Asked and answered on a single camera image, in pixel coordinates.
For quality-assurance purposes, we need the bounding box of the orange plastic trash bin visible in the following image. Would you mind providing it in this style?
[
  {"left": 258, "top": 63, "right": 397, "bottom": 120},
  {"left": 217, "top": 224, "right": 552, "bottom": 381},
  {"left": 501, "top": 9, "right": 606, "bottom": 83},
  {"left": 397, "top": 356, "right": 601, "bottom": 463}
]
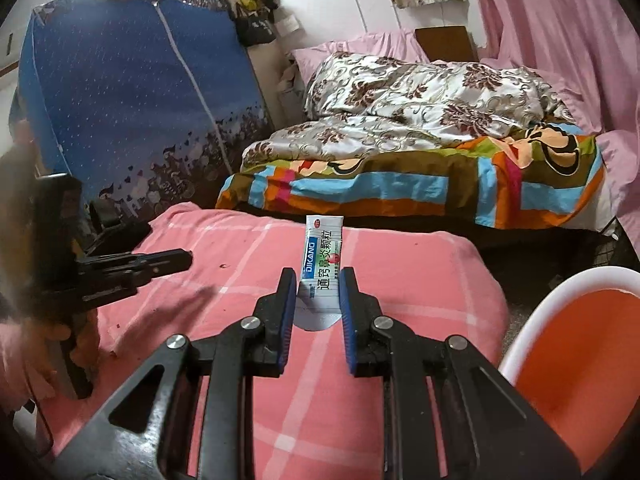
[{"left": 499, "top": 266, "right": 639, "bottom": 471}]

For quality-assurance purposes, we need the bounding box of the blue fabric wardrobe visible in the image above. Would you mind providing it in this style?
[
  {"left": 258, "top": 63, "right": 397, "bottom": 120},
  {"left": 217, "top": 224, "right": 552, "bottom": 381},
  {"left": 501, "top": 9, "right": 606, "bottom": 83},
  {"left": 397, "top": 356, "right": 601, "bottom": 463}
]
[{"left": 12, "top": 0, "right": 272, "bottom": 221}]

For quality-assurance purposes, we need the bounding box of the pink checked blanket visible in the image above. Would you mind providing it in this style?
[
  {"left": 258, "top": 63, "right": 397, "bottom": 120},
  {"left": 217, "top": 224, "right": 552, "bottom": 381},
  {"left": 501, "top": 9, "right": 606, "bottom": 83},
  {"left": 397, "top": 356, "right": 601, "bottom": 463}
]
[{"left": 42, "top": 204, "right": 508, "bottom": 479}]

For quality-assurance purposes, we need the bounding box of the colourful cartoon bedsheet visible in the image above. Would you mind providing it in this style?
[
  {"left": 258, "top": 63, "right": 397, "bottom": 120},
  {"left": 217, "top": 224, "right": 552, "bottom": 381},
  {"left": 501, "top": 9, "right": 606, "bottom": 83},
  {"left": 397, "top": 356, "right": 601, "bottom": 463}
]
[{"left": 217, "top": 122, "right": 605, "bottom": 230}]

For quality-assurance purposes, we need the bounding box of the black hanging bag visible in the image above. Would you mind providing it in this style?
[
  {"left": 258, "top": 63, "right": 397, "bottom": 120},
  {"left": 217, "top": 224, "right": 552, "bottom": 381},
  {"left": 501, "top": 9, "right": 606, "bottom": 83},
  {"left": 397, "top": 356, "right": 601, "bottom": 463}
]
[{"left": 234, "top": 6, "right": 277, "bottom": 48}]

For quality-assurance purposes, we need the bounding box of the floral white brown duvet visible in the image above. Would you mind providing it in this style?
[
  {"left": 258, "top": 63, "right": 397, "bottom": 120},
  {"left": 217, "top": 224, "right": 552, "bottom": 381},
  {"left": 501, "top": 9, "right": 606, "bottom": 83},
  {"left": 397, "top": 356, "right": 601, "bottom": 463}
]
[{"left": 242, "top": 52, "right": 573, "bottom": 169}]

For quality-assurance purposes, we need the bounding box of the pink pillow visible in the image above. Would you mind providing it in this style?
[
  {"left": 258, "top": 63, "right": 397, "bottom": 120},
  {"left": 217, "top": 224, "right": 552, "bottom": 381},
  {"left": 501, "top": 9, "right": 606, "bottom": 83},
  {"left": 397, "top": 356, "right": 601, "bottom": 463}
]
[{"left": 291, "top": 29, "right": 430, "bottom": 84}]

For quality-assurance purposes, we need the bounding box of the brown wooden headboard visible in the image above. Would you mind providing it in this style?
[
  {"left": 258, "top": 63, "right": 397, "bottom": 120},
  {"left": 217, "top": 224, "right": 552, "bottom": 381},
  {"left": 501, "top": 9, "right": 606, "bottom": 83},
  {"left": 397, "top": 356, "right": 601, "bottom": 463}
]
[{"left": 414, "top": 26, "right": 478, "bottom": 62}]

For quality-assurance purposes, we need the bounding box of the pink curtain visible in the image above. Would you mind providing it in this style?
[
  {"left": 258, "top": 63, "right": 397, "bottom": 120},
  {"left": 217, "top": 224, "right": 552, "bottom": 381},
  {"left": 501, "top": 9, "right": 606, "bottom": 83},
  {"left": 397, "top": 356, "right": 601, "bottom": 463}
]
[{"left": 478, "top": 0, "right": 639, "bottom": 244}]

